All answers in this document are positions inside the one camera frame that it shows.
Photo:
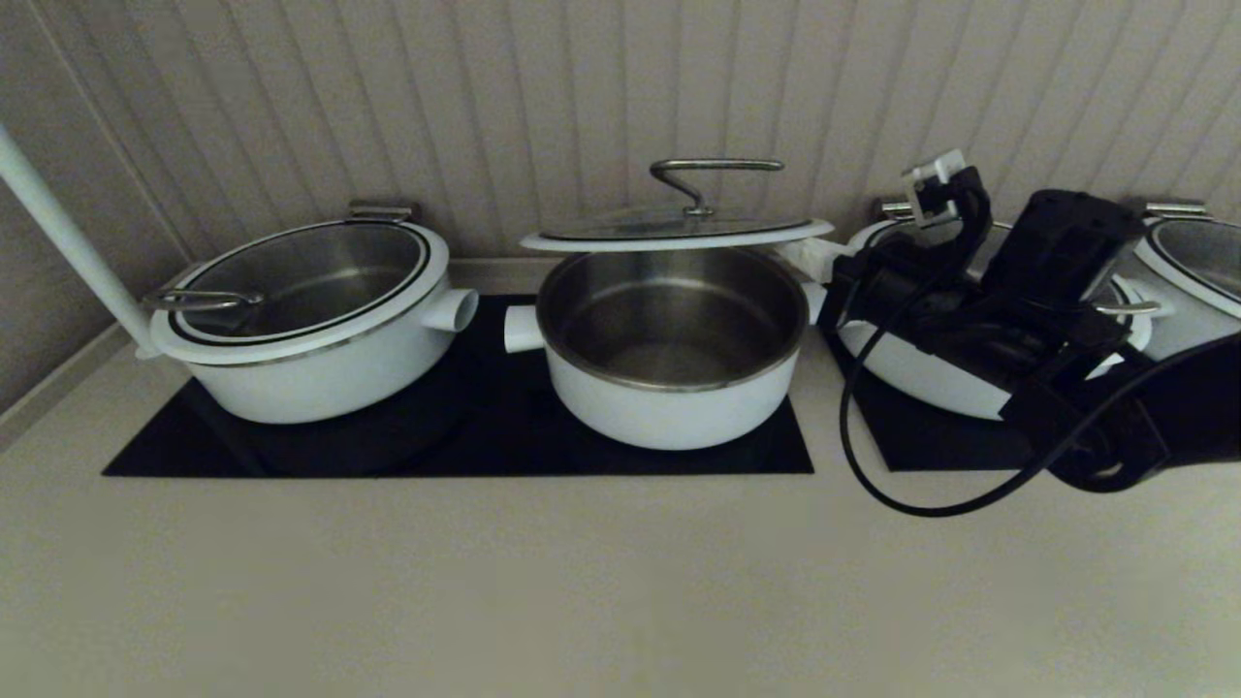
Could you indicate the white round pole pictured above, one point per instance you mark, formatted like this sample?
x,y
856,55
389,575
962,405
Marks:
x,y
58,233

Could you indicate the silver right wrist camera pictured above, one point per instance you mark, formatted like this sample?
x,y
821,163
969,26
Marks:
x,y
931,174

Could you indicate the black glass induction cooktop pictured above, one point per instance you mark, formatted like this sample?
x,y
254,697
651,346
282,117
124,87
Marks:
x,y
931,446
485,427

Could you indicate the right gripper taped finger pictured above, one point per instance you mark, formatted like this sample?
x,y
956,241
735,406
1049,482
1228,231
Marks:
x,y
824,272
822,252

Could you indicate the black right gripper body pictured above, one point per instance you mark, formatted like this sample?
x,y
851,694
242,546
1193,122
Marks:
x,y
902,291

